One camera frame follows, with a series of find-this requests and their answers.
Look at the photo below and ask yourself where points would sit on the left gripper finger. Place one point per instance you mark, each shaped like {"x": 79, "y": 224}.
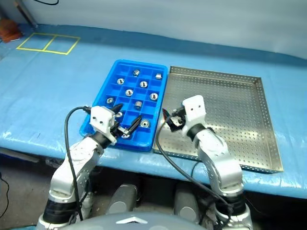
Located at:
{"x": 136, "y": 123}
{"x": 118, "y": 108}

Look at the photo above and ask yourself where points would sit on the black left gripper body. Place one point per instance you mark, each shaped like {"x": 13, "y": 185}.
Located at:
{"x": 118, "y": 130}

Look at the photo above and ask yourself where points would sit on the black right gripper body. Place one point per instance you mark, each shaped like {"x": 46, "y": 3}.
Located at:
{"x": 177, "y": 121}

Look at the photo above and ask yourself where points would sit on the metal nut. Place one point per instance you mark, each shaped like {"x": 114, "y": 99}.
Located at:
{"x": 110, "y": 100}
{"x": 153, "y": 96}
{"x": 120, "y": 81}
{"x": 158, "y": 76}
{"x": 138, "y": 104}
{"x": 136, "y": 72}
{"x": 129, "y": 92}
{"x": 143, "y": 84}

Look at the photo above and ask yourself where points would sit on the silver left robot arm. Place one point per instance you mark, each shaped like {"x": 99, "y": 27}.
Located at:
{"x": 72, "y": 165}

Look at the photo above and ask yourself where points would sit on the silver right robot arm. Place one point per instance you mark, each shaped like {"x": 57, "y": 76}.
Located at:
{"x": 220, "y": 163}

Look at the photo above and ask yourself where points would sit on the blue compartment tray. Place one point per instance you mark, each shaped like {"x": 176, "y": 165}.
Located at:
{"x": 115, "y": 69}

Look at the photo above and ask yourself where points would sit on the metal nut in tray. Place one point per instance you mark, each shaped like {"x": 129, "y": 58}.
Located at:
{"x": 120, "y": 81}
{"x": 136, "y": 72}
{"x": 143, "y": 84}
{"x": 158, "y": 76}
{"x": 129, "y": 92}
{"x": 153, "y": 96}

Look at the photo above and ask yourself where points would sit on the perforated metal tray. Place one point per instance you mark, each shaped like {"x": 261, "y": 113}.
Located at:
{"x": 230, "y": 100}

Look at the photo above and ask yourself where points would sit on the grey rounded robot leg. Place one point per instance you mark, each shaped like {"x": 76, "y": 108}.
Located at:
{"x": 187, "y": 203}
{"x": 122, "y": 198}

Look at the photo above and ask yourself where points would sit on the blue plastic table cover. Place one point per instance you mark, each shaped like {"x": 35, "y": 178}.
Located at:
{"x": 48, "y": 95}

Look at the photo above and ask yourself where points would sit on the grey rounded robot torso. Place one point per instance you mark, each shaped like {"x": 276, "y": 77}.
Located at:
{"x": 132, "y": 221}

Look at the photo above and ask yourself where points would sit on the yellow tape double square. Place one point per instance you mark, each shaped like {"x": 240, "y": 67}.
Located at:
{"x": 49, "y": 43}

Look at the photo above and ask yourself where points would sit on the dark metal stand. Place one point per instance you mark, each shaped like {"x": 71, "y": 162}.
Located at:
{"x": 26, "y": 14}

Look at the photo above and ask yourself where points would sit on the orange object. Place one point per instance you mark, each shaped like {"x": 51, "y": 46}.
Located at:
{"x": 9, "y": 30}

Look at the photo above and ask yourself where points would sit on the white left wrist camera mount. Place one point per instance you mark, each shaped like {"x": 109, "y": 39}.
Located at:
{"x": 102, "y": 118}

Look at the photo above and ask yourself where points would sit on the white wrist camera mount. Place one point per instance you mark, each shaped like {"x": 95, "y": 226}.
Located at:
{"x": 195, "y": 110}
{"x": 102, "y": 118}

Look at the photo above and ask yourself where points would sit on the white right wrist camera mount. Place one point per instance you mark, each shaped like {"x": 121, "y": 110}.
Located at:
{"x": 195, "y": 110}

